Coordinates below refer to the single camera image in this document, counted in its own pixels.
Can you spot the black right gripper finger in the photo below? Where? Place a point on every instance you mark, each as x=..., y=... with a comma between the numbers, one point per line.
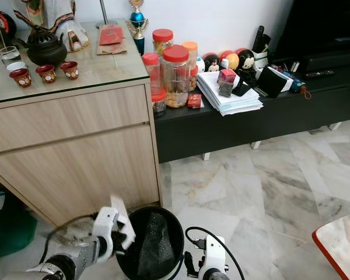
x=188, y=262

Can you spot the stack of white papers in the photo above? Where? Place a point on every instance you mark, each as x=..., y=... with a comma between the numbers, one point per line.
x=230, y=100

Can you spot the round black red plaque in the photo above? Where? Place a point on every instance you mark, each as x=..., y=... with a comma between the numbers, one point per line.
x=0, y=24

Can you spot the green storage container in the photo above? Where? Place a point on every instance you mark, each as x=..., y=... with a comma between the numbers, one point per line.
x=14, y=228

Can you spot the clear drinking glass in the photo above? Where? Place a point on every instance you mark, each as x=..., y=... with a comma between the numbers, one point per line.
x=10, y=56

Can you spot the black remote control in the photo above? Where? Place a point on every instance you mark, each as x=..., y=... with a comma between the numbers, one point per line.
x=319, y=74

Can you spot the wooden cabinet with glass top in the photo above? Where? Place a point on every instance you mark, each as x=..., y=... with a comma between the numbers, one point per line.
x=76, y=149

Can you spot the gold blue trophy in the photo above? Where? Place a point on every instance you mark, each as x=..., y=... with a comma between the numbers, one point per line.
x=137, y=21

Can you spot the tiny red lid jar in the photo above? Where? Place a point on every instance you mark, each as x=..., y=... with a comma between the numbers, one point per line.
x=158, y=101

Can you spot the black wallet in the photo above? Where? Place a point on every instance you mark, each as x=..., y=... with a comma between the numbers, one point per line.
x=272, y=81

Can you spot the small red cube box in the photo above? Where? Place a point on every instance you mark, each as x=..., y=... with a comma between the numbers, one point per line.
x=227, y=76

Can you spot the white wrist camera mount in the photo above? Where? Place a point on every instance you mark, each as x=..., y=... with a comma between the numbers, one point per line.
x=104, y=226
x=213, y=256

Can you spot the robed deity statue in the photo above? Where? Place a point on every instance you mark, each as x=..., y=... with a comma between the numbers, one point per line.
x=52, y=14

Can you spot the large red lid jar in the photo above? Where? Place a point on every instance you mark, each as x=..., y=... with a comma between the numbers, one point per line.
x=176, y=76

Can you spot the black television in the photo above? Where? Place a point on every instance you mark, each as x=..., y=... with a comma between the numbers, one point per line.
x=318, y=24

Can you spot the white holder with remotes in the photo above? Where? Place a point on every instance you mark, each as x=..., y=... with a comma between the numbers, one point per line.
x=260, y=49

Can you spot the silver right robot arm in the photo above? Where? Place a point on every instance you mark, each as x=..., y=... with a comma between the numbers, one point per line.
x=214, y=276

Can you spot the small red cup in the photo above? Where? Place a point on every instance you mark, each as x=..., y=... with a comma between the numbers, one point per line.
x=70, y=70
x=23, y=78
x=46, y=73

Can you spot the black incense pot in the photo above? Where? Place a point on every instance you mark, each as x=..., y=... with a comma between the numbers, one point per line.
x=44, y=48

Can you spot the black round rubbish bin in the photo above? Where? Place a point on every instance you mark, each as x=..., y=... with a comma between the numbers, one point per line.
x=154, y=245

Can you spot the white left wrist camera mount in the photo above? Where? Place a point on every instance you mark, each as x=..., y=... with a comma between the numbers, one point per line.
x=104, y=226

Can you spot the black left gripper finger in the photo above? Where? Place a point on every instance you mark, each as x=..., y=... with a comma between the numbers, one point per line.
x=118, y=224
x=128, y=241

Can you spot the tall red lid jar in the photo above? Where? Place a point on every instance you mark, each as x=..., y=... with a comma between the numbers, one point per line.
x=163, y=41

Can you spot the small flat red box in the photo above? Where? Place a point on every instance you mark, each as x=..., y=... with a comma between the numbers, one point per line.
x=195, y=100

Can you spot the grey metal pole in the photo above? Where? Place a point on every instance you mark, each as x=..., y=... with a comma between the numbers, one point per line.
x=104, y=11

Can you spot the slim red lid jar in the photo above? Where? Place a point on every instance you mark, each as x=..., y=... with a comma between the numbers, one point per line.
x=151, y=67

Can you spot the black low tv cabinet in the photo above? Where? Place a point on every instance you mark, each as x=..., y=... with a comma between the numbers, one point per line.
x=251, y=128

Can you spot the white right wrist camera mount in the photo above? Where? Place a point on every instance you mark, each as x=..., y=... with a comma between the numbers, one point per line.
x=213, y=256

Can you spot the orange lid jar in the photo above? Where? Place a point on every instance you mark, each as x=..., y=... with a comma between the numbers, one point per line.
x=191, y=51

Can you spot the mickey mouse figure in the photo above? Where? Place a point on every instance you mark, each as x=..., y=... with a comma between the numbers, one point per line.
x=245, y=58

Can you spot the red packet on brown paper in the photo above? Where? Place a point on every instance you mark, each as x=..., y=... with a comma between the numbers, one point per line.
x=111, y=36

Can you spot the small white bowl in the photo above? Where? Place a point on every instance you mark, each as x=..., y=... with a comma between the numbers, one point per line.
x=16, y=66

